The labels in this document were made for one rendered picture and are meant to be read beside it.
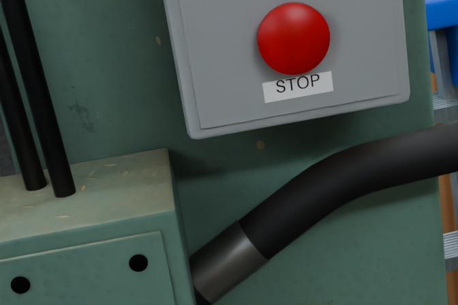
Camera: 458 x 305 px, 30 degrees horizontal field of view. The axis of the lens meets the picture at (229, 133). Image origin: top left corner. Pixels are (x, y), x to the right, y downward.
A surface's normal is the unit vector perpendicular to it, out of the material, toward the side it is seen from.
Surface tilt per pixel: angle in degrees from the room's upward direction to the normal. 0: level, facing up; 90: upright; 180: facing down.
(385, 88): 90
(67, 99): 90
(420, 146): 52
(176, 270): 90
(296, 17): 81
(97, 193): 0
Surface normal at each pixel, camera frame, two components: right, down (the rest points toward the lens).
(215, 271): -0.09, 0.01
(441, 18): 0.21, 0.30
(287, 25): 0.02, 0.19
